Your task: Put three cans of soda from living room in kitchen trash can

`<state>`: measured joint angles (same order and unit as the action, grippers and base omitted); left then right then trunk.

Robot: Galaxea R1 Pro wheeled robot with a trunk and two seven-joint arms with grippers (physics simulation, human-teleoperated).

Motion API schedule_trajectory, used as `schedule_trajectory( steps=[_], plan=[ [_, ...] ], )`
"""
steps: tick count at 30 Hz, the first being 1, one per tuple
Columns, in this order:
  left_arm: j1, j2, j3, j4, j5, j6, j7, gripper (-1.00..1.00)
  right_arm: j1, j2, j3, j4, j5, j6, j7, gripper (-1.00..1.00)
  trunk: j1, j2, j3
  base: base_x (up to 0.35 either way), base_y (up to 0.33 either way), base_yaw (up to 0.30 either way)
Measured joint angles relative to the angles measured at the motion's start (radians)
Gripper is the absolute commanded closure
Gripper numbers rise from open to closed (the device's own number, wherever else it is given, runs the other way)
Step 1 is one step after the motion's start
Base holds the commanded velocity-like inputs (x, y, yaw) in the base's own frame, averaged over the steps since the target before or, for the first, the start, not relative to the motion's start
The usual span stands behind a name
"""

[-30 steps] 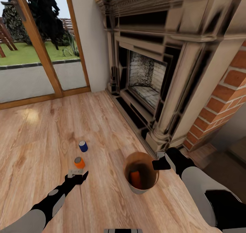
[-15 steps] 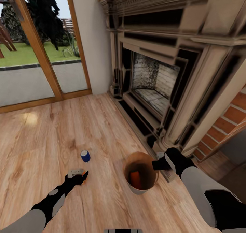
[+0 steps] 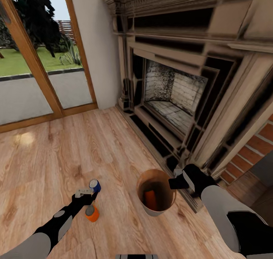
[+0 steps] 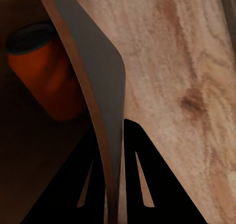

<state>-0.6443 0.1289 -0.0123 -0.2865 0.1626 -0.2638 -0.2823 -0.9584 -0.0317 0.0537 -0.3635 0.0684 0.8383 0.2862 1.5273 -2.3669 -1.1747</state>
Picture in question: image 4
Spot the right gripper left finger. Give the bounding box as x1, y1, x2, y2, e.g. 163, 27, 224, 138
21, 125, 105, 224

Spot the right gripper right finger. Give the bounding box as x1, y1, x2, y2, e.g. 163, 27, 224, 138
123, 119, 207, 224

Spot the can of soda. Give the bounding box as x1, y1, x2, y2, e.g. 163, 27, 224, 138
5, 24, 88, 122

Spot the trash can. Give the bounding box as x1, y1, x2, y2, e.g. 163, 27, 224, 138
0, 0, 126, 224

